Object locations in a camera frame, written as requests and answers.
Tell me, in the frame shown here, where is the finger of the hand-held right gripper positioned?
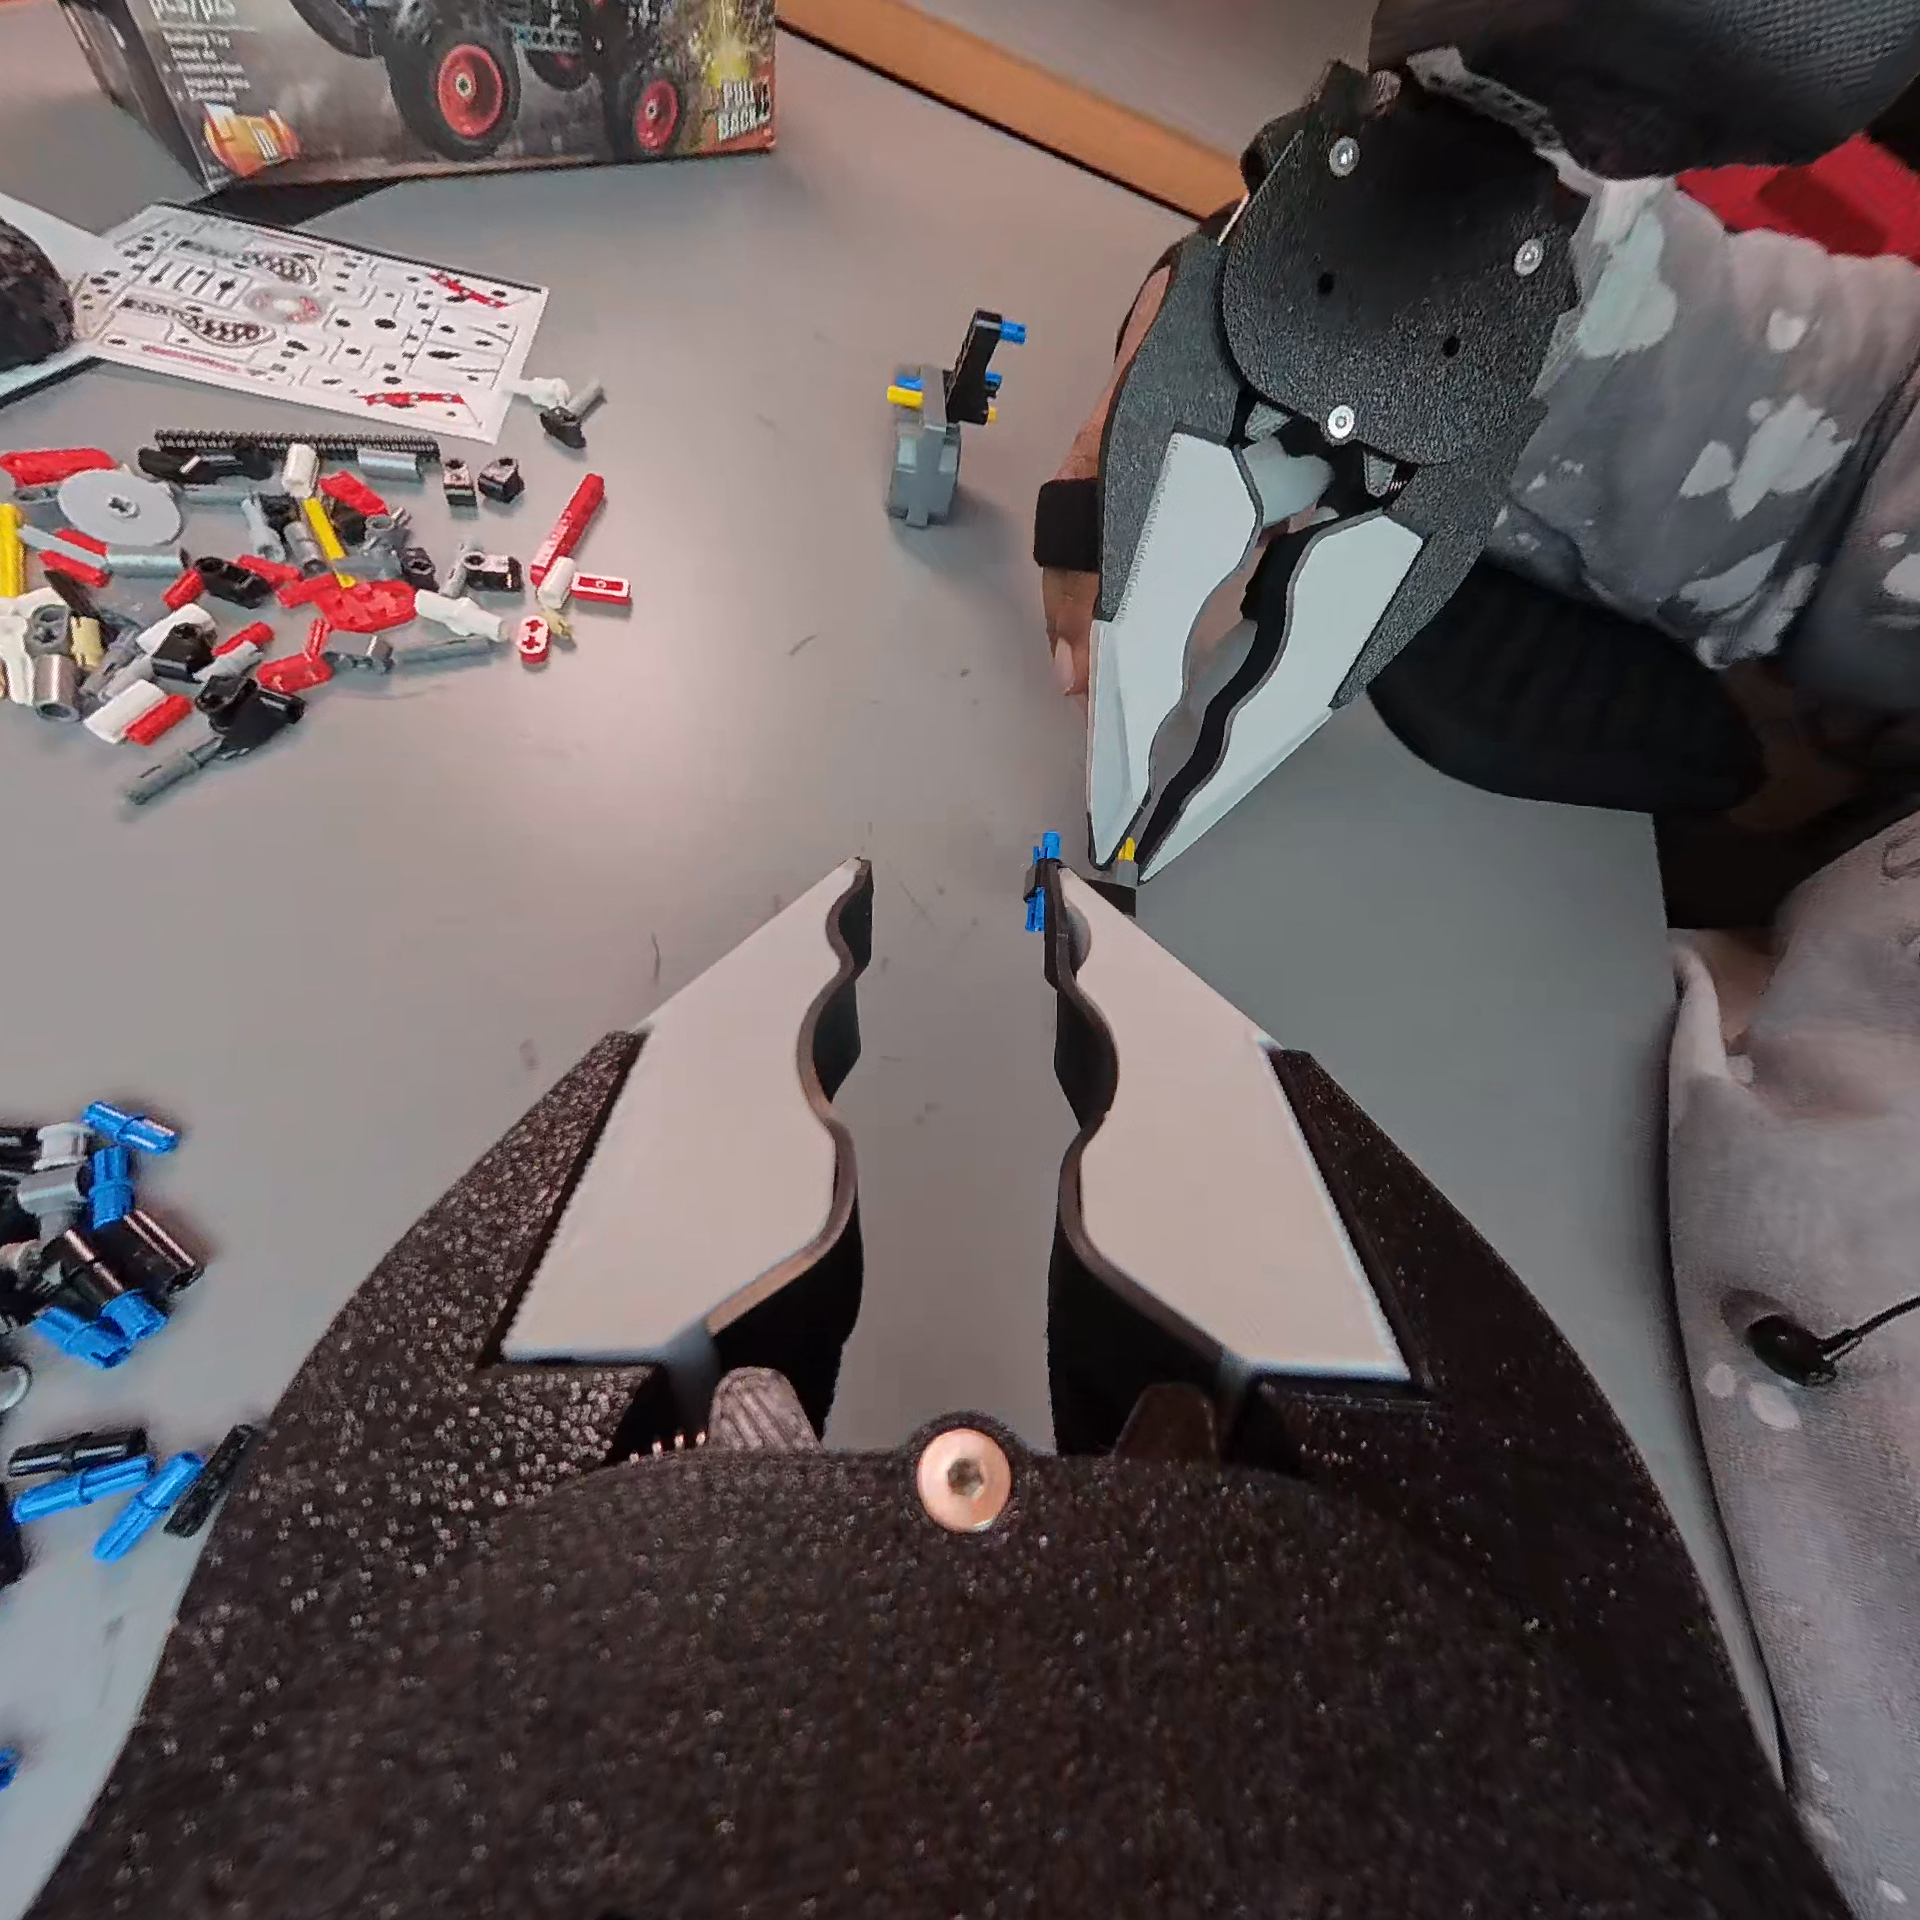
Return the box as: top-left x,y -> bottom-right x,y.
1083,435 -> 1272,868
1133,527 -> 1421,885

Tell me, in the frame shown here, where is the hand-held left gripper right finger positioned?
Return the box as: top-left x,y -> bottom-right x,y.
1039,859 -> 1414,1420

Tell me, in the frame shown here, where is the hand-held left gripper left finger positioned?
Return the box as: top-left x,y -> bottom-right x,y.
495,854 -> 878,1425

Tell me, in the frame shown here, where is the small black toy brick assembly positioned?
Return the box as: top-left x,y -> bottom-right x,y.
1022,829 -> 1143,936

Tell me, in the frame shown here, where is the person's right forearm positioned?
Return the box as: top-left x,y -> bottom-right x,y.
1477,142 -> 1920,676

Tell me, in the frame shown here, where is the grey desk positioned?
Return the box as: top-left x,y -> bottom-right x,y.
0,0 -> 1787,1920

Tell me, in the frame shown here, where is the person's right hand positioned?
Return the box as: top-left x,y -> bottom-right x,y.
1039,411 -> 1112,702

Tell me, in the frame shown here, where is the black knit cloth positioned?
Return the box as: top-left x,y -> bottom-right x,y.
1367,563 -> 1771,824

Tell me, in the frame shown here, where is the grey toy motor block assembly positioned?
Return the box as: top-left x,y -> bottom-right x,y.
885,307 -> 1027,527

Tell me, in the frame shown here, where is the grey table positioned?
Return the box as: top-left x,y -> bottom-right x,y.
778,0 -> 1374,220

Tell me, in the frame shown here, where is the red plastic canister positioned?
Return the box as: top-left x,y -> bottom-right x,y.
1671,133 -> 1920,232

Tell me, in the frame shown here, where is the pile of blue black pins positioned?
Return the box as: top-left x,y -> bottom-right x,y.
0,1099 -> 259,1793

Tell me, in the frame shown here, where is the black clip microphone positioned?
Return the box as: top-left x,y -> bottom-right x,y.
1743,1310 -> 1843,1388

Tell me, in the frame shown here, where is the pile of red white bricks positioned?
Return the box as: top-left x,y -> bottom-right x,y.
0,374 -> 632,809

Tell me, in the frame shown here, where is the white sticker sheet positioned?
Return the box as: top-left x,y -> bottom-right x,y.
66,201 -> 547,444

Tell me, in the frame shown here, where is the toy truck cardboard box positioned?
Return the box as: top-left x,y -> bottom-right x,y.
58,0 -> 778,195

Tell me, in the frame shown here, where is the black toy tyre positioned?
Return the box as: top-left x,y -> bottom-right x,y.
0,214 -> 79,377

